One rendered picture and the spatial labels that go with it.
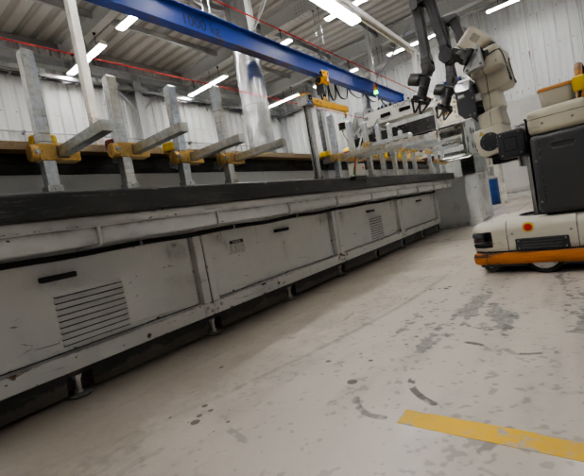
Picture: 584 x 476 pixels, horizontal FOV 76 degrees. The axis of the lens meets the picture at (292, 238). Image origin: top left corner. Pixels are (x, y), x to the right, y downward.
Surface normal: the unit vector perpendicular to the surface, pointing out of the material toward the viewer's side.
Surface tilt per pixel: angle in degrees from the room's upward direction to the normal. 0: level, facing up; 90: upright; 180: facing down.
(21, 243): 90
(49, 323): 90
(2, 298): 91
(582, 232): 90
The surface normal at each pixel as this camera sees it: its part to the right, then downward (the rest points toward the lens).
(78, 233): 0.78, -0.11
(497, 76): -0.66, 0.16
